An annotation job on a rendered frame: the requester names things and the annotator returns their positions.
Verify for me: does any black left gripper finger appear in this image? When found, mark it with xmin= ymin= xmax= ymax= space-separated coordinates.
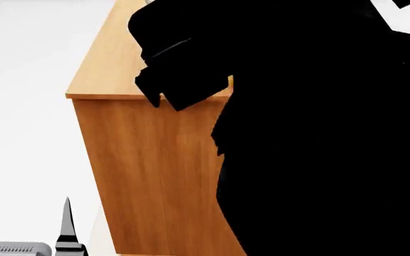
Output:
xmin=54 ymin=196 xmax=89 ymax=256

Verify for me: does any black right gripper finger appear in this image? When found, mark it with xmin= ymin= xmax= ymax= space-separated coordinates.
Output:
xmin=161 ymin=75 xmax=233 ymax=112
xmin=135 ymin=68 xmax=163 ymax=109

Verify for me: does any light wooden cabinet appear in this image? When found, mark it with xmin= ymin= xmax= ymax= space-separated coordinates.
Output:
xmin=65 ymin=0 xmax=247 ymax=256

